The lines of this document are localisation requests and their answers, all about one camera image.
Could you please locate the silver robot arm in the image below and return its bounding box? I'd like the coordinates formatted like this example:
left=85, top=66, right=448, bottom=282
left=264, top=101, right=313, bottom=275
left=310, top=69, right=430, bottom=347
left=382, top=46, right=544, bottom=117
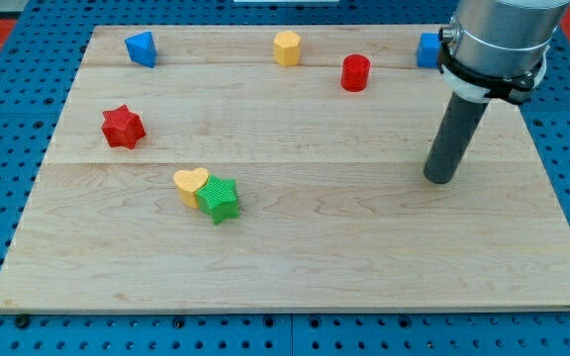
left=437, top=0, right=570, bottom=105

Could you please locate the green star block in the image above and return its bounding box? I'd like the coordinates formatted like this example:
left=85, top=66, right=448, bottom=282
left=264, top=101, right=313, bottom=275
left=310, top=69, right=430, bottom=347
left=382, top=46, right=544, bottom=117
left=196, top=175, right=239, bottom=225

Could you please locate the red star block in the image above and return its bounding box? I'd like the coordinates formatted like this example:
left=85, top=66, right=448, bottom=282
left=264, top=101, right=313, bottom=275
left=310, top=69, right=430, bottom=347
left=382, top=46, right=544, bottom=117
left=101, top=105, right=146, bottom=149

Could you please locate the wooden board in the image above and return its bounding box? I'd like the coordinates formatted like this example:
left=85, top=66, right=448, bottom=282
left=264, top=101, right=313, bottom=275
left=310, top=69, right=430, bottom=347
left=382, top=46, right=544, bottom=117
left=0, top=25, right=570, bottom=314

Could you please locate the yellow heart block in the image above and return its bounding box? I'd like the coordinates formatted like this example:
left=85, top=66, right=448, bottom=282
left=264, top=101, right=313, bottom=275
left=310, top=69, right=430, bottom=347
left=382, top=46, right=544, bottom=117
left=173, top=168, right=210, bottom=209

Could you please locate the red cylinder block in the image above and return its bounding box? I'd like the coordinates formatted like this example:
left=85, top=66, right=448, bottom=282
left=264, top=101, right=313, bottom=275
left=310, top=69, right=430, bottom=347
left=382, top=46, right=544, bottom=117
left=340, top=53, right=371, bottom=92

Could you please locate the yellow hexagon block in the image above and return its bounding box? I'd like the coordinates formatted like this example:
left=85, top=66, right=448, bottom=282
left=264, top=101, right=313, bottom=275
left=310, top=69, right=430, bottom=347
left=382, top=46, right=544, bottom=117
left=273, top=31, right=301, bottom=66

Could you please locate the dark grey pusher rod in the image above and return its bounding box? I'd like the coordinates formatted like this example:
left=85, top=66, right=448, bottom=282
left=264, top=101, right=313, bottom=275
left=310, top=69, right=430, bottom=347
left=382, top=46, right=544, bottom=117
left=423, top=93, right=488, bottom=184

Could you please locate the blue cube block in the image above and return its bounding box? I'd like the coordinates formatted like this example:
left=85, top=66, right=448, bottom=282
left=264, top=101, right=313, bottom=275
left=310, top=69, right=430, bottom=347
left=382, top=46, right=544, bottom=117
left=416, top=33, right=440, bottom=68

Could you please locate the blue triangle block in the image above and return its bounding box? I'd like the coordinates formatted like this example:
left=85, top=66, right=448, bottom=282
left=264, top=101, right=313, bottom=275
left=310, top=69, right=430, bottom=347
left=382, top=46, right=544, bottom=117
left=125, top=32, right=157, bottom=68

